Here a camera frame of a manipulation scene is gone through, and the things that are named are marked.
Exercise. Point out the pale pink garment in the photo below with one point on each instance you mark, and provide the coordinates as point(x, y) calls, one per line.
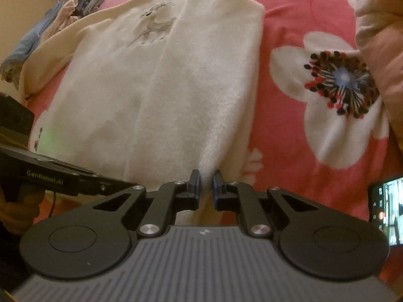
point(64, 17)

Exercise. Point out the black smartphone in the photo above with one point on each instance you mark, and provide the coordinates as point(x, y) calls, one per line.
point(388, 210)

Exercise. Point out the blue striped garment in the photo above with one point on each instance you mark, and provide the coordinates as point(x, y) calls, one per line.
point(91, 0)

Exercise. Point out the light blue garment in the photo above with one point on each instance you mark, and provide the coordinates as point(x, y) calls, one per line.
point(30, 42)

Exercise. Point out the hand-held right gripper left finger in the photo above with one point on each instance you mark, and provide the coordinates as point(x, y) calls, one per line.
point(195, 182)

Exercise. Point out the person's left hand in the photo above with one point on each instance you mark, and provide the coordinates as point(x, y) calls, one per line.
point(17, 212)

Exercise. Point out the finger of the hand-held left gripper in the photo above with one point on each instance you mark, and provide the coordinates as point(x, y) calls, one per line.
point(108, 185)

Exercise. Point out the pink floral blanket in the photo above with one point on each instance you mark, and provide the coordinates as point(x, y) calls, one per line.
point(283, 22)

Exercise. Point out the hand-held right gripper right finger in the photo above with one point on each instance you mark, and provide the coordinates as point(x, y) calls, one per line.
point(216, 184)

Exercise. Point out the cream sweater with deer print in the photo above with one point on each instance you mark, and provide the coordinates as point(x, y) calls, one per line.
point(157, 100)

